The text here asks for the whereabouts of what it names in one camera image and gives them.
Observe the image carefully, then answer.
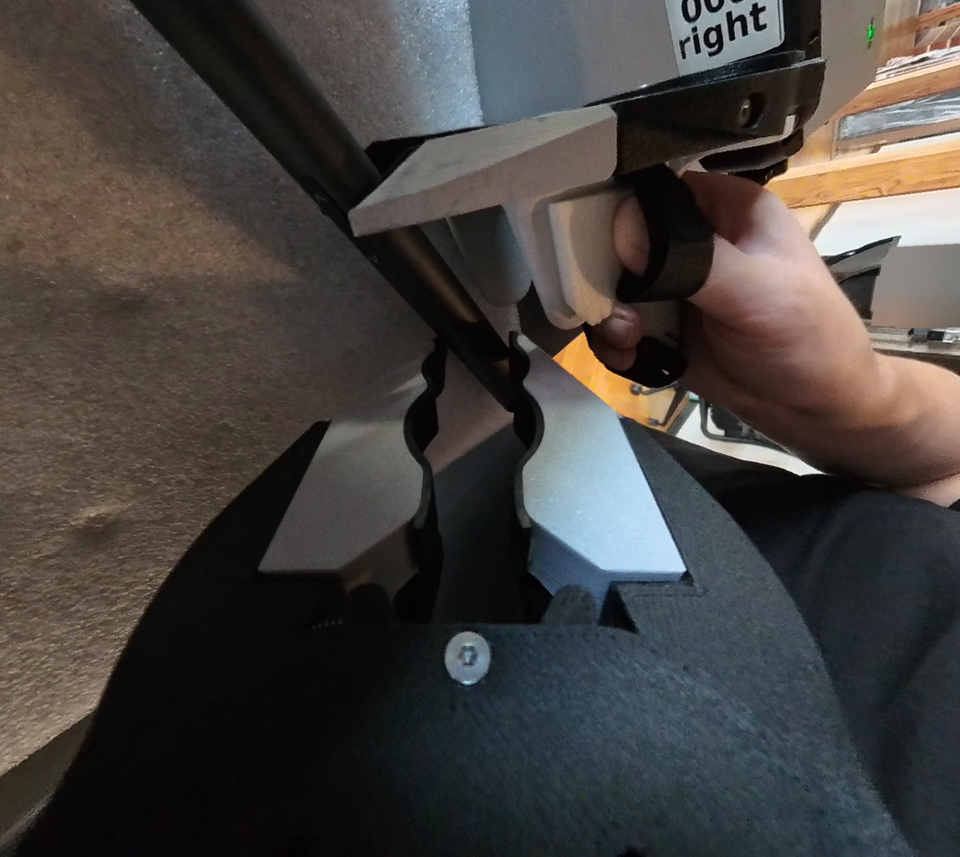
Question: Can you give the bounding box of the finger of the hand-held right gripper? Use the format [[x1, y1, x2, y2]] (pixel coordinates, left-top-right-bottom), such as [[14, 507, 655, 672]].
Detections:
[[348, 107, 621, 238], [438, 208, 535, 309]]

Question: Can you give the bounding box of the black pen-shaped screwdriver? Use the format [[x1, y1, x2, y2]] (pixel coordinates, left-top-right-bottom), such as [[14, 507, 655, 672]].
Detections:
[[66, 0, 519, 416]]

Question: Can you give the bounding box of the person's right hand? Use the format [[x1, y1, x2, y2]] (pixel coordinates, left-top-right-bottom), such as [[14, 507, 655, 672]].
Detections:
[[588, 168, 903, 485]]

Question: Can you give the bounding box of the white foam sheet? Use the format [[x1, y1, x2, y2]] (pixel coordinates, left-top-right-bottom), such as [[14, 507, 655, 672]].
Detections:
[[0, 0, 485, 787]]

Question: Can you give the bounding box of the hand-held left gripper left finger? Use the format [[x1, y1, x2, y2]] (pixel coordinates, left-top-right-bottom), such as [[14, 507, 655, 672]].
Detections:
[[258, 338, 451, 599]]

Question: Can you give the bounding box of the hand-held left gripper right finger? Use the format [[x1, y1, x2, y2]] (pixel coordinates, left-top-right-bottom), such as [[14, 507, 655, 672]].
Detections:
[[510, 332, 690, 593]]

